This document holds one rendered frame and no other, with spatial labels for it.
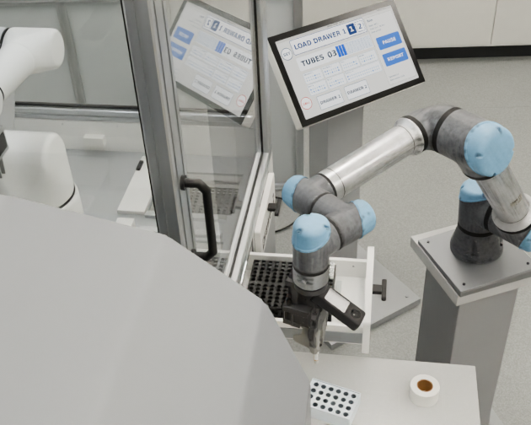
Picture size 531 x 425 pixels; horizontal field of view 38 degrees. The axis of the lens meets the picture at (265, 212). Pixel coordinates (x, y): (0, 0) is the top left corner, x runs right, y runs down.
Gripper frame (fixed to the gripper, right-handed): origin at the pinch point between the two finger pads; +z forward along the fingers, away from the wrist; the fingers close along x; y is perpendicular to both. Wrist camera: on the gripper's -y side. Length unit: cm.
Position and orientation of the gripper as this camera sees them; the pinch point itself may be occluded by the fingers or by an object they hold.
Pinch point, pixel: (319, 347)
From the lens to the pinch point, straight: 176.5
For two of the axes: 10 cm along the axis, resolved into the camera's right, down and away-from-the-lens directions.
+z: 0.3, 7.9, 6.1
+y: -9.1, -2.3, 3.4
